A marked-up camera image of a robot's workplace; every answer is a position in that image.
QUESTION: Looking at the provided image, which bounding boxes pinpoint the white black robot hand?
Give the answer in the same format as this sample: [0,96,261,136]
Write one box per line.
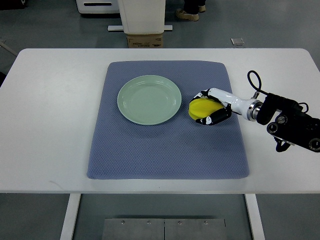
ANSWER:
[190,88,263,126]

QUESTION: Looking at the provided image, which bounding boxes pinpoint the yellow starfruit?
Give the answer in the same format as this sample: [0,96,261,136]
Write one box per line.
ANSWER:
[188,98,224,120]

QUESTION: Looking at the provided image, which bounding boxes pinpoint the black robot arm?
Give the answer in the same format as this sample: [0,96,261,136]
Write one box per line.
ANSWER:
[247,70,320,153]

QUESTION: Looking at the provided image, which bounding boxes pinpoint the small grey floor plate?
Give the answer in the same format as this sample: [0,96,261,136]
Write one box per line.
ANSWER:
[230,37,245,46]

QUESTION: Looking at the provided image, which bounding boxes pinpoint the pale green plate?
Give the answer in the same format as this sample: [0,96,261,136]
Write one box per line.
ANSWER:
[117,75,182,126]

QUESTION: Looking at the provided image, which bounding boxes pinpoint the blue-grey woven mat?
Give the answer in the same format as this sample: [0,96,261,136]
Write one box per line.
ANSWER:
[87,60,250,180]

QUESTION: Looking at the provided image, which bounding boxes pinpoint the right white table leg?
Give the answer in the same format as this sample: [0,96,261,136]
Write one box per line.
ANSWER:
[244,194,265,240]

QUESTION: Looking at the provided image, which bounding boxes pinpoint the white table leg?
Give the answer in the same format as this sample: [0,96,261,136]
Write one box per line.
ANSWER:
[60,193,81,240]
[244,194,265,240]

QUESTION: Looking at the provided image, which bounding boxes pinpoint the tan shoes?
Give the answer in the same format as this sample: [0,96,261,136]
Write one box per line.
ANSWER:
[175,5,206,22]

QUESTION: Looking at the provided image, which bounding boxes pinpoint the cardboard box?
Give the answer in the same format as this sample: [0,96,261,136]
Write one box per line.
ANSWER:
[126,33,163,49]

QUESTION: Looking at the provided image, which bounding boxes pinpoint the white appliance with slot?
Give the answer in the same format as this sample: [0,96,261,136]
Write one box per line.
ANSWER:
[75,0,120,15]

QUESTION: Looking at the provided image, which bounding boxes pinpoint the left white table leg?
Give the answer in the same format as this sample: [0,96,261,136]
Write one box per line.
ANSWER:
[60,193,81,240]

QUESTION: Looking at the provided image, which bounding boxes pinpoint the white pedestal column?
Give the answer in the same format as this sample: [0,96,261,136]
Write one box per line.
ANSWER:
[107,0,173,35]

